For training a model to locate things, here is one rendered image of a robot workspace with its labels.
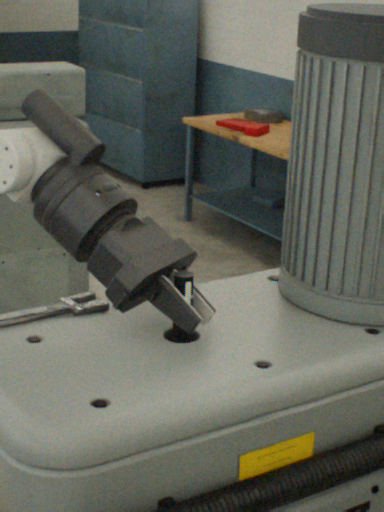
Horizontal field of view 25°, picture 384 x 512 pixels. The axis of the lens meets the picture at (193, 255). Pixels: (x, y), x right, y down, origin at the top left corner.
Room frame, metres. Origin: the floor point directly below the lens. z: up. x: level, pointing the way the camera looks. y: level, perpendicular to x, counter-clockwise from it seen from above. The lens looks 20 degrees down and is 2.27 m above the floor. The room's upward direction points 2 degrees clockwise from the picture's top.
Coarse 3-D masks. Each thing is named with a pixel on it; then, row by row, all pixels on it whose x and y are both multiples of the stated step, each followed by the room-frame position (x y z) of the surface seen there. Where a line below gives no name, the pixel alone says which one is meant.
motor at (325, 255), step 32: (320, 32) 0.90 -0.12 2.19; (352, 32) 0.87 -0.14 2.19; (320, 64) 0.90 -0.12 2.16; (352, 64) 0.87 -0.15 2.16; (320, 96) 0.90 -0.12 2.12; (352, 96) 0.87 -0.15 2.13; (320, 128) 0.90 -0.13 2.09; (352, 128) 0.87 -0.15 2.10; (288, 160) 0.96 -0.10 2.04; (320, 160) 0.89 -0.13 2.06; (352, 160) 0.86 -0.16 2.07; (288, 192) 0.95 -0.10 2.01; (320, 192) 0.88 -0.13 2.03; (352, 192) 0.87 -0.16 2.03; (288, 224) 0.93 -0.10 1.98; (320, 224) 0.89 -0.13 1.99; (352, 224) 0.87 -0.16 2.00; (288, 256) 0.93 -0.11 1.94; (320, 256) 0.88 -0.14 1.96; (352, 256) 0.87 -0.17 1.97; (288, 288) 0.92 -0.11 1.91; (320, 288) 0.88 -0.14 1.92; (352, 288) 0.86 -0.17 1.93; (352, 320) 0.86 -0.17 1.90
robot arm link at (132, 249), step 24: (72, 192) 0.85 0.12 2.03; (96, 192) 0.85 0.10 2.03; (120, 192) 0.86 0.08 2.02; (72, 216) 0.84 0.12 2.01; (96, 216) 0.83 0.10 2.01; (120, 216) 0.85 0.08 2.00; (72, 240) 0.84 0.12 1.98; (96, 240) 0.84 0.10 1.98; (120, 240) 0.82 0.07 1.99; (144, 240) 0.84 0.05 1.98; (168, 240) 0.86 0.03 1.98; (96, 264) 0.82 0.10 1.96; (120, 264) 0.81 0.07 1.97; (144, 264) 0.80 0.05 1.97; (168, 264) 0.82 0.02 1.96; (120, 288) 0.78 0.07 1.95; (144, 288) 0.82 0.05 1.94
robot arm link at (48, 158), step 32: (32, 96) 0.91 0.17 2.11; (32, 128) 0.92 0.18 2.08; (64, 128) 0.89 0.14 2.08; (0, 160) 0.86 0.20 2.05; (32, 160) 0.87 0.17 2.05; (64, 160) 0.89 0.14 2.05; (96, 160) 0.89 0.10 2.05; (0, 192) 0.86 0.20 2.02; (32, 192) 0.88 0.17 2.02; (64, 192) 0.85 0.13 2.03
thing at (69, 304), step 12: (60, 300) 0.88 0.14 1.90; (72, 300) 0.88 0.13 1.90; (84, 300) 0.89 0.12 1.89; (12, 312) 0.84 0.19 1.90; (24, 312) 0.84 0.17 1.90; (36, 312) 0.84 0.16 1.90; (48, 312) 0.85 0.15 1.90; (60, 312) 0.85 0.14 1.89; (72, 312) 0.86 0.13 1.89; (84, 312) 0.86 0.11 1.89; (0, 324) 0.81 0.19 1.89
